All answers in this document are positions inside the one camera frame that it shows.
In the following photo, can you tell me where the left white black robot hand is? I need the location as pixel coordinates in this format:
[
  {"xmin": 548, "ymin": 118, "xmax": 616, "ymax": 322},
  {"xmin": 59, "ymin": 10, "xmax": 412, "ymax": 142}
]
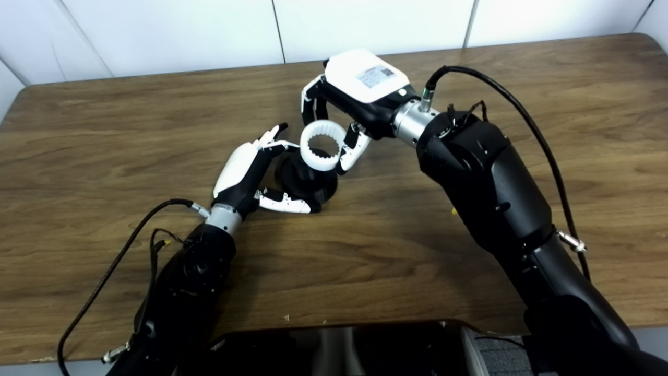
[{"xmin": 211, "ymin": 123, "xmax": 323, "ymax": 220}]

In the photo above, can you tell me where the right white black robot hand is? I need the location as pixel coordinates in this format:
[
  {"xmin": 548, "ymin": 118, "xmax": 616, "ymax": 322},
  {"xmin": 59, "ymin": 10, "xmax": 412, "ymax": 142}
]
[{"xmin": 301, "ymin": 49, "xmax": 421, "ymax": 175}]

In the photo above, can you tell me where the round black part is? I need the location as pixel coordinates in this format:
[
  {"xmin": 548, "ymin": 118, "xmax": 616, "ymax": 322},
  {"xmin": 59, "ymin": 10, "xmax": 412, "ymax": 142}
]
[{"xmin": 274, "ymin": 149, "xmax": 339, "ymax": 207}]

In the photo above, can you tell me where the white toothed ring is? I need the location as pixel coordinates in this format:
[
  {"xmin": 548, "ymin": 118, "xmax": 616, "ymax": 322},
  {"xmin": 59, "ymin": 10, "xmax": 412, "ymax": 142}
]
[{"xmin": 300, "ymin": 120, "xmax": 347, "ymax": 172}]

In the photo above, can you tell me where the glossy black robot torso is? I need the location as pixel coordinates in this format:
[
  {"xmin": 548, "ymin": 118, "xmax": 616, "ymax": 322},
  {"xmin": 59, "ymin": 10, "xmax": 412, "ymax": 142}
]
[{"xmin": 175, "ymin": 321, "xmax": 488, "ymax": 376}]

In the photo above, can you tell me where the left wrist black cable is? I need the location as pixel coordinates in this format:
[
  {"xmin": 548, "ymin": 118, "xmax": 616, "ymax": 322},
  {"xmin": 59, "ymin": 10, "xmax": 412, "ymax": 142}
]
[{"xmin": 56, "ymin": 198, "xmax": 211, "ymax": 376}]

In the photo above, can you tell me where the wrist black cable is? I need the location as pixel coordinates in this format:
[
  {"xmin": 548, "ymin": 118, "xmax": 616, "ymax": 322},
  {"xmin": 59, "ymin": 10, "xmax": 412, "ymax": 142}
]
[
  {"xmin": 56, "ymin": 198, "xmax": 211, "ymax": 376},
  {"xmin": 420, "ymin": 65, "xmax": 591, "ymax": 280}
]

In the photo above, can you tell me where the left arm thin wire bundle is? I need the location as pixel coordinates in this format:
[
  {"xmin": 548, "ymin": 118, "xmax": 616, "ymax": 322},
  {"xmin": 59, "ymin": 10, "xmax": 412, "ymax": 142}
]
[{"xmin": 149, "ymin": 228, "xmax": 186, "ymax": 293}]

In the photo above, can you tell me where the arm thin wire bundle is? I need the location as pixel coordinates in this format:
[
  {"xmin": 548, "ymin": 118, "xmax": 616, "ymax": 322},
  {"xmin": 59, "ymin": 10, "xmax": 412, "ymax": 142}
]
[
  {"xmin": 149, "ymin": 228, "xmax": 186, "ymax": 293},
  {"xmin": 444, "ymin": 101, "xmax": 488, "ymax": 126}
]

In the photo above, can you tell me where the right arm thin wire bundle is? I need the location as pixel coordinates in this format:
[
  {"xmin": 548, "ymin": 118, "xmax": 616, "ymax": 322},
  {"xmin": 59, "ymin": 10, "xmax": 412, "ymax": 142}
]
[{"xmin": 444, "ymin": 101, "xmax": 488, "ymax": 126}]

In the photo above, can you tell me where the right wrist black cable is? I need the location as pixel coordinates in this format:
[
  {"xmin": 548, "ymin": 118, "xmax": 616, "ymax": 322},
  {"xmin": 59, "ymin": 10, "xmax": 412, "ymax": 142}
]
[{"xmin": 420, "ymin": 65, "xmax": 591, "ymax": 280}]

